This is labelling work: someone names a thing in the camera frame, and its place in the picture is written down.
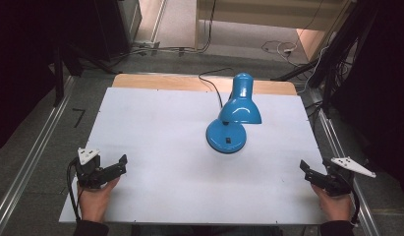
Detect aluminium floor rail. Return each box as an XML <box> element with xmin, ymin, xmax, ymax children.
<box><xmin>312</xmin><ymin>97</ymin><xmax>382</xmax><ymax>236</ymax></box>
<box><xmin>0</xmin><ymin>76</ymin><xmax>77</xmax><ymax>236</ymax></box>

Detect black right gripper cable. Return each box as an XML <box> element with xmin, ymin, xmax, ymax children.
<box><xmin>348</xmin><ymin>183</ymin><xmax>361</xmax><ymax>228</ymax></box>

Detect black lamp cable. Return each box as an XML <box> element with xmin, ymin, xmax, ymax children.
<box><xmin>198</xmin><ymin>67</ymin><xmax>234</xmax><ymax>110</ymax></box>

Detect black metal stand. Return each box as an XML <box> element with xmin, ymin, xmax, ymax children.
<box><xmin>52</xmin><ymin>45</ymin><xmax>66</xmax><ymax>108</ymax></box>
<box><xmin>271</xmin><ymin>0</ymin><xmax>380</xmax><ymax>114</ymax></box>

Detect person's right hand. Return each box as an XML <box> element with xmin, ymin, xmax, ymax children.
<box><xmin>311</xmin><ymin>183</ymin><xmax>354</xmax><ymax>222</ymax></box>

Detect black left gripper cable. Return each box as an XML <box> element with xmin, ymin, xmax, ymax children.
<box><xmin>66</xmin><ymin>156</ymin><xmax>83</xmax><ymax>222</ymax></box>

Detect blue desk lamp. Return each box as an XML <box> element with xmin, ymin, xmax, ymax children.
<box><xmin>205</xmin><ymin>72</ymin><xmax>263</xmax><ymax>154</ymax></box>

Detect grey power strip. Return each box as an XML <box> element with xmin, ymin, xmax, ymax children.
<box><xmin>133</xmin><ymin>39</ymin><xmax>162</xmax><ymax>56</ymax></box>

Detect black cabinet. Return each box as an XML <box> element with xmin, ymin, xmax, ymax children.
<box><xmin>89</xmin><ymin>0</ymin><xmax>143</xmax><ymax>63</ymax></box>

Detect light wooden furniture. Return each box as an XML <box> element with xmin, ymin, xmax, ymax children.
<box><xmin>194</xmin><ymin>0</ymin><xmax>356</xmax><ymax>63</ymax></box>

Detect white cable with plug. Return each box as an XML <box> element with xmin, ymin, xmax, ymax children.
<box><xmin>260</xmin><ymin>38</ymin><xmax>300</xmax><ymax>60</ymax></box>

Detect person's left hand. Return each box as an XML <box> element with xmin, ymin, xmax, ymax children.
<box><xmin>76</xmin><ymin>176</ymin><xmax>121</xmax><ymax>224</ymax></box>

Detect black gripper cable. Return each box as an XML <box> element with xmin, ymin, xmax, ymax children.
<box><xmin>66</xmin><ymin>156</ymin><xmax>83</xmax><ymax>222</ymax></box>
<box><xmin>348</xmin><ymin>183</ymin><xmax>361</xmax><ymax>228</ymax></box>

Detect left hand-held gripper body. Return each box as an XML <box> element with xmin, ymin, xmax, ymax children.
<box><xmin>74</xmin><ymin>147</ymin><xmax>107</xmax><ymax>191</ymax></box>

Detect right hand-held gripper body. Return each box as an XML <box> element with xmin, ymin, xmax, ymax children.
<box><xmin>321</xmin><ymin>155</ymin><xmax>377</xmax><ymax>198</ymax></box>

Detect black floor cable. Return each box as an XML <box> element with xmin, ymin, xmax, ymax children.
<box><xmin>104</xmin><ymin>0</ymin><xmax>218</xmax><ymax>68</ymax></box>

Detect white table board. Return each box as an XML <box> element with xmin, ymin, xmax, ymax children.
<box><xmin>58</xmin><ymin>87</ymin><xmax>329</xmax><ymax>226</ymax></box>

